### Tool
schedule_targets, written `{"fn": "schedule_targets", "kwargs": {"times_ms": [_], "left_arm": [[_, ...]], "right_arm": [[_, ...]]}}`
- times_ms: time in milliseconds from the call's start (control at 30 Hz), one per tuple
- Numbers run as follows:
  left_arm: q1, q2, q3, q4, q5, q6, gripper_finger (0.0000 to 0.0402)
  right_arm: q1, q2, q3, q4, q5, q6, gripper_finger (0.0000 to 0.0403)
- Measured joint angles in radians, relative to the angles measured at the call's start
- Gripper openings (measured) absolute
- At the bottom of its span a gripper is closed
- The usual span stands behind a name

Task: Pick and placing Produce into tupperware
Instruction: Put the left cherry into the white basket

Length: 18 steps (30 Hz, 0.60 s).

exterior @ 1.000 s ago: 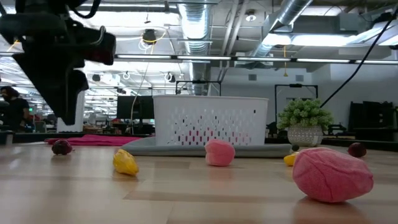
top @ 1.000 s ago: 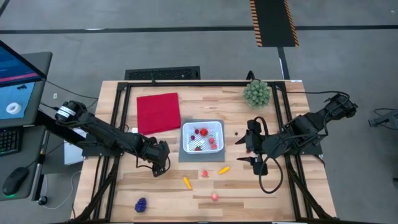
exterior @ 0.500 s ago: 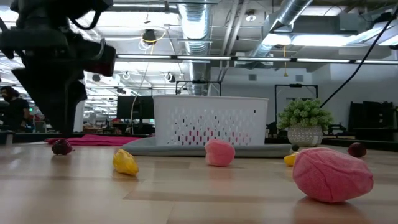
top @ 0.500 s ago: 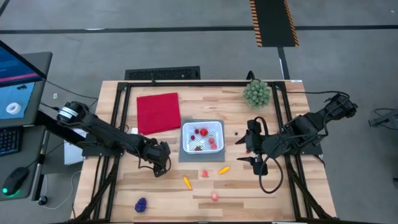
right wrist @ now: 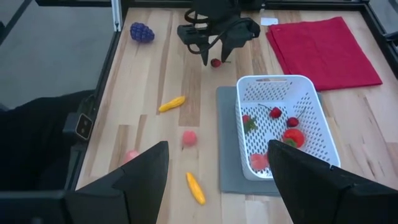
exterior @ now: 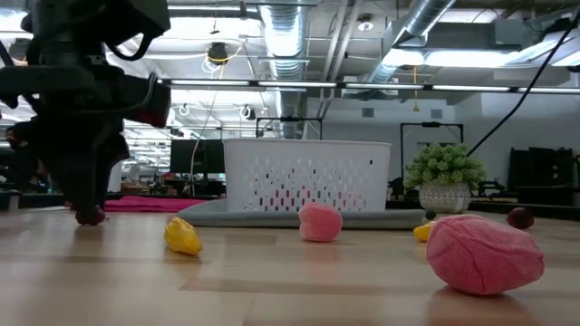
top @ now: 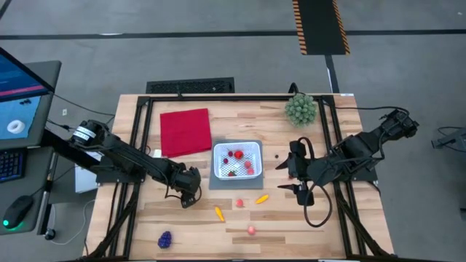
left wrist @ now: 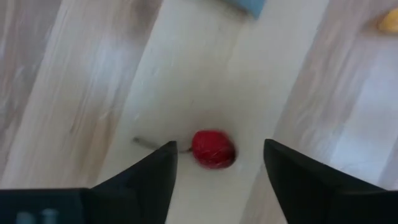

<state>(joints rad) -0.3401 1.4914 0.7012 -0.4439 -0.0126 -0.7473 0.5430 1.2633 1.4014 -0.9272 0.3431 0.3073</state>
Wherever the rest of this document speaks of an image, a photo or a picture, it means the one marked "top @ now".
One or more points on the grey desk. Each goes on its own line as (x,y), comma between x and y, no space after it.
(49,72)

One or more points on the black monitor stand bar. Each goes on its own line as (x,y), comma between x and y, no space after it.
(62,147)

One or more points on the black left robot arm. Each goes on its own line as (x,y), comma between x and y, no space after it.
(127,154)

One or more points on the black clamp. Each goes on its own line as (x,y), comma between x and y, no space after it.
(293,88)

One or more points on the green grape bunch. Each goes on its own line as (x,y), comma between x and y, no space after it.
(300,109)

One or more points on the grey square mat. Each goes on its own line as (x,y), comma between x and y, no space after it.
(236,185)

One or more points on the computer monitor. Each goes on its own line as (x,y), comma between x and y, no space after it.
(18,116)

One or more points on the yellow toy pepper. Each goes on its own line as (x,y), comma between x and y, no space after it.
(219,214)
(262,199)

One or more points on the red cloth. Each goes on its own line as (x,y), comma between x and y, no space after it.
(185,131)

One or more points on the small white block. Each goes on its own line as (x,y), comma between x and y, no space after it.
(157,154)

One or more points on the black metal table frame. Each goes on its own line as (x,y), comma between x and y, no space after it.
(236,98)

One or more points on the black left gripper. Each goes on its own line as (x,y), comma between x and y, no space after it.
(189,183)

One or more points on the black keyboard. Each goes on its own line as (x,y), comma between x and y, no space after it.
(11,165)
(189,86)

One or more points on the black computer mouse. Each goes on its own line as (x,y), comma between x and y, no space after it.
(18,211)

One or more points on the white box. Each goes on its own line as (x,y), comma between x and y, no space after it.
(85,182)

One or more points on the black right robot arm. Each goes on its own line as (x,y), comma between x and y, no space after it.
(360,145)

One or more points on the white mesh plastic basket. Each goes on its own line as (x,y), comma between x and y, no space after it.
(255,149)

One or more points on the black mat with orange stripes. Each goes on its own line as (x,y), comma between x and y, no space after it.
(320,25)

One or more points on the small strawberry with green top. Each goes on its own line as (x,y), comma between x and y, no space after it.
(232,174)

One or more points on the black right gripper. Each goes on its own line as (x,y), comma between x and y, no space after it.
(300,169)

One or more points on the purple grape bunch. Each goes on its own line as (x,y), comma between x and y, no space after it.
(165,240)

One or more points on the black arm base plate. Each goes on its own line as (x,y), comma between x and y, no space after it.
(109,177)
(367,176)

